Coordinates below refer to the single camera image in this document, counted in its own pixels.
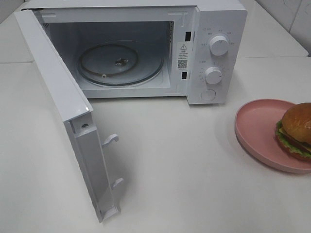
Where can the round white door button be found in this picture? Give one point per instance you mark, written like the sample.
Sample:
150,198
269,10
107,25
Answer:
208,95

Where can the white timer knob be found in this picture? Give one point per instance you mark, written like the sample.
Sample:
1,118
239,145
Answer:
213,75

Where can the glass microwave turntable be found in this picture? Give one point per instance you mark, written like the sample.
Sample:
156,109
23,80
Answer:
120,63

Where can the upper white power knob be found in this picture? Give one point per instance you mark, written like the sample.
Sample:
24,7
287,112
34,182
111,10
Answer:
218,45

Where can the burger with lettuce and cheese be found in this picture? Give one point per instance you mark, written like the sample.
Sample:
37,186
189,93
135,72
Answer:
293,131

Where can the white warning label sticker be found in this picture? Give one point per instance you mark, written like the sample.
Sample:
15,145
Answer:
182,56

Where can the white microwave door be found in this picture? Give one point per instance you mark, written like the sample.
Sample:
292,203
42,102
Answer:
76,114

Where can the white microwave oven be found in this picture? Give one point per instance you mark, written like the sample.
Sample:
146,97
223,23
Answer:
74,26

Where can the pink round plate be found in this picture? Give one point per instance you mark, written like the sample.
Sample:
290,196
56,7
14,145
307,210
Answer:
255,126

